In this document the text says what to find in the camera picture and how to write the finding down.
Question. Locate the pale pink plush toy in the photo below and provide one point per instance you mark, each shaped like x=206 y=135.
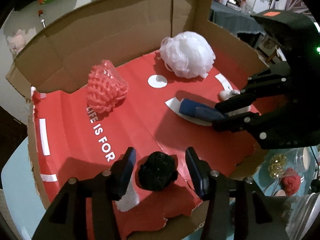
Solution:
x=17 y=42

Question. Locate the tall jar with dark contents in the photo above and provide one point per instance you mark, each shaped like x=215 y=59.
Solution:
x=300 y=214

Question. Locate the black fluffy pom pom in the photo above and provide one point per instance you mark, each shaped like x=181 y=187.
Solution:
x=157 y=172

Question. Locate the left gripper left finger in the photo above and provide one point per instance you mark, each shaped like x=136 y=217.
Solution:
x=121 y=172

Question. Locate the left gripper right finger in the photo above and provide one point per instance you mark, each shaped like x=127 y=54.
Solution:
x=199 y=171

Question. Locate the red plush bunny toy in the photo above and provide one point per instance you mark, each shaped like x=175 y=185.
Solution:
x=290 y=183

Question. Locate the dark green covered table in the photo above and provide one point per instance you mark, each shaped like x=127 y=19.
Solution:
x=233 y=21

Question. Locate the white fluffy striped toy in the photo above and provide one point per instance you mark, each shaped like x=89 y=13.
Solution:
x=226 y=94

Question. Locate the blue cloth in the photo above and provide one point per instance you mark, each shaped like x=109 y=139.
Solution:
x=199 y=111

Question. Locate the teal round table cover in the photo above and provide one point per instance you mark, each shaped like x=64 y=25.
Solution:
x=23 y=202

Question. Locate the small jar with gold contents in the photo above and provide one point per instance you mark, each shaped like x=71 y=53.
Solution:
x=305 y=161

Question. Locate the red mesh bath pouf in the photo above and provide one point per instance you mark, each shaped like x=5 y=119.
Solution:
x=106 y=88

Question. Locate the white mesh bath pouf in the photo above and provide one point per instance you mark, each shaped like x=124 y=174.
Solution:
x=188 y=55

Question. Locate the cardboard box with red lining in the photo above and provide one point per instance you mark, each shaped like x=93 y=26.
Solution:
x=69 y=139

